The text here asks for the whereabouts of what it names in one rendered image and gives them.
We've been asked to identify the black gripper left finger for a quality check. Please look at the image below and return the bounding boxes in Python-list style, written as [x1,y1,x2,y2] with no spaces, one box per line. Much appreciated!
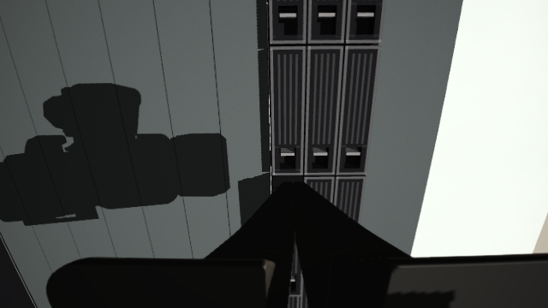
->
[46,182,295,308]

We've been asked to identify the black open rack frame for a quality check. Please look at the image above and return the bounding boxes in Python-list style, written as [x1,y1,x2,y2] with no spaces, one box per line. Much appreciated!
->
[0,0,463,308]

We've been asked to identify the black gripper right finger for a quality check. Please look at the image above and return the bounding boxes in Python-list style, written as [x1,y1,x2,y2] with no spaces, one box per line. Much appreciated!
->
[294,181,548,308]

